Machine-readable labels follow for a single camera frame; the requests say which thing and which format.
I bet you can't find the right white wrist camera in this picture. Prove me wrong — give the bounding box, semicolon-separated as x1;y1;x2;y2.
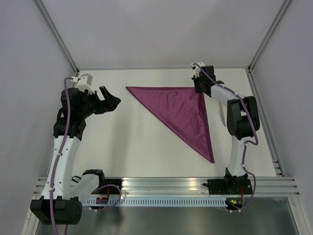
191;62;205;76

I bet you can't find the aluminium frame post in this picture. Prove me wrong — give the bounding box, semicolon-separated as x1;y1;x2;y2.
247;0;293;72
33;0;79;75

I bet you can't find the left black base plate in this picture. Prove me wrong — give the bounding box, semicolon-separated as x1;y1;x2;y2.
97;178;122;195

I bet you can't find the aluminium front rail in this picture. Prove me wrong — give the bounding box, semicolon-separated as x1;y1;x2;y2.
34;176;301;197

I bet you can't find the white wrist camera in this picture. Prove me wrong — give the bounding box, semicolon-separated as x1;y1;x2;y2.
191;62;205;76
71;73;97;95

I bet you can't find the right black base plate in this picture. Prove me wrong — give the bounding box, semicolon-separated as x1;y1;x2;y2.
202;179;253;195

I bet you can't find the right aluminium frame post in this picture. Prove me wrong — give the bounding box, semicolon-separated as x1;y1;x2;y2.
247;0;293;72

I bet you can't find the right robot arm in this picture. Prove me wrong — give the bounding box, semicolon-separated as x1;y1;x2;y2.
191;62;260;195

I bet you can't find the white slotted cable duct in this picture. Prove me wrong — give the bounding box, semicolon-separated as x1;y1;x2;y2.
83;196;226;208

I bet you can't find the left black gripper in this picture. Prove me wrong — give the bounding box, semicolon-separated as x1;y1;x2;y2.
78;86;120;118

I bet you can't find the purple cloth napkin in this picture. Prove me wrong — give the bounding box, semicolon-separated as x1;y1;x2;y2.
126;87;215;163

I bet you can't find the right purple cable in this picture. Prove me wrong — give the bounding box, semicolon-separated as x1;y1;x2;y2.
190;62;259;213

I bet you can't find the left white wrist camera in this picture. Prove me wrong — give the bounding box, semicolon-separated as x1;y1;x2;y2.
71;73;97;95

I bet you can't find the left aluminium frame post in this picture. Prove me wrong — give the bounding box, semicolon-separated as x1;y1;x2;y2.
33;0;79;75

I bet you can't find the knife with pink handle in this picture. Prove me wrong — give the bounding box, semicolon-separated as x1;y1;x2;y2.
219;101;226;127

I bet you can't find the right side aluminium rail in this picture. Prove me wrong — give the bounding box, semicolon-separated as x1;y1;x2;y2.
245;68;285;177

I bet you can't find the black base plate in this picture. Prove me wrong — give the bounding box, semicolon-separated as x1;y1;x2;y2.
202;179;253;195
97;178;122;195

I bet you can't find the aluminium rail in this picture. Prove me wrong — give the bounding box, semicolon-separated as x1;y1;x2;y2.
245;68;285;177
34;176;301;197

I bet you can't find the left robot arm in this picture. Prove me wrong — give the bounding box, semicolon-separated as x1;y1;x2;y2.
30;86;122;226

